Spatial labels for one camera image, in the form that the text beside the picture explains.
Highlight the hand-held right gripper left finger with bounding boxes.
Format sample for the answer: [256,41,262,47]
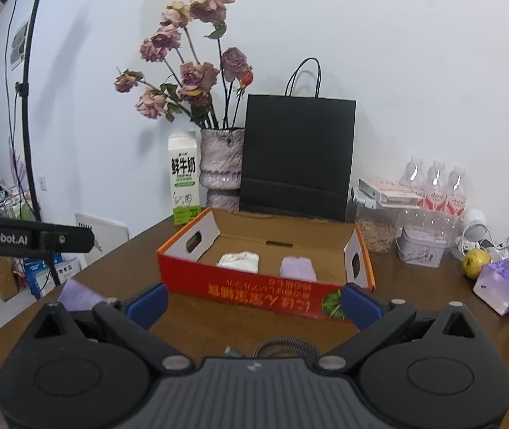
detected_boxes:
[35,282,193,373]

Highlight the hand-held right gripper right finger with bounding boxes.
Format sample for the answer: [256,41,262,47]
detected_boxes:
[317,282,476,373]

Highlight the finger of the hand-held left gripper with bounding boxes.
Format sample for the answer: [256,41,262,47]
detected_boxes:
[38,225,95,253]

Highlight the red orange cardboard box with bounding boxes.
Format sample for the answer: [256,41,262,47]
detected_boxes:
[156,208,376,322]

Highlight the white board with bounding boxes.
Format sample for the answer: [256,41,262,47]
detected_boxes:
[75,212,129,256]

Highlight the brown cardboard box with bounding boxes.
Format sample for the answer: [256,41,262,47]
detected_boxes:
[0,255,19,302]

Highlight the blue white box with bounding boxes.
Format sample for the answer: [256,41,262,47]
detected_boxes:
[22,255,74,299]

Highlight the small purple folded cloth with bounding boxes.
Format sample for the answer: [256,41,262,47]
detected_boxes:
[280,256,318,283]

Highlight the clear container of seeds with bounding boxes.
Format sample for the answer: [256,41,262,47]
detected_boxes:
[351,188,400,254]

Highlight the white printed tin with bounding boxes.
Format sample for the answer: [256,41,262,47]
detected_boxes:
[395,227,451,269]

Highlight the white folded cloth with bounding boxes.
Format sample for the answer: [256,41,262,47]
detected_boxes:
[217,251,260,273]

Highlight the clear plastic tub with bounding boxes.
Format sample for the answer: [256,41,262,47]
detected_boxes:
[397,208,460,238]

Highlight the white flat carton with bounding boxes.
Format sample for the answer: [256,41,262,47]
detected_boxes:
[358,177,425,208]

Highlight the green apple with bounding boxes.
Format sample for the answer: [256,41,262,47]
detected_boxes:
[461,248,493,280]

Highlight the white green milk carton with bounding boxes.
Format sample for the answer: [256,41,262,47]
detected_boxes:
[167,132,201,225]

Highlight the black light stand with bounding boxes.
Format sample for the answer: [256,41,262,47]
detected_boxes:
[0,0,65,287]

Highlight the purple packet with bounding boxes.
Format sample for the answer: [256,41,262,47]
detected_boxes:
[473,258,509,316]

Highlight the purple white ceramic vase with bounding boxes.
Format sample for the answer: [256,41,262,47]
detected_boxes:
[198,128,246,213]

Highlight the black paper bag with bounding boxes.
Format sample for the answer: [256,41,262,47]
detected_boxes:
[239,57,357,223]

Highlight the bunch of dried roses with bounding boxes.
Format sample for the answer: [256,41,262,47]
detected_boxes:
[114,0,254,130]

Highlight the wire rack with items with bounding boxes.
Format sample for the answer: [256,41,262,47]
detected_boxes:
[0,183,36,223]

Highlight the wall poster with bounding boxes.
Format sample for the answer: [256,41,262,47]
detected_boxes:
[10,20,30,71]

